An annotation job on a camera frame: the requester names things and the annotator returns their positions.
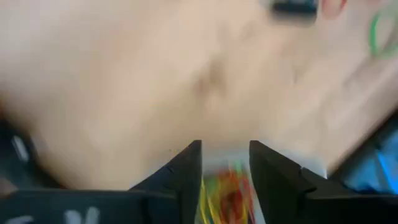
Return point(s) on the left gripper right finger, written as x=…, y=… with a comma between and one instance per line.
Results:
x=273, y=186

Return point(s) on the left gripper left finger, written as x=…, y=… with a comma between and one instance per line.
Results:
x=186, y=174

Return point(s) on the yellow rubber band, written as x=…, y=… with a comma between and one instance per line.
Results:
x=205, y=205

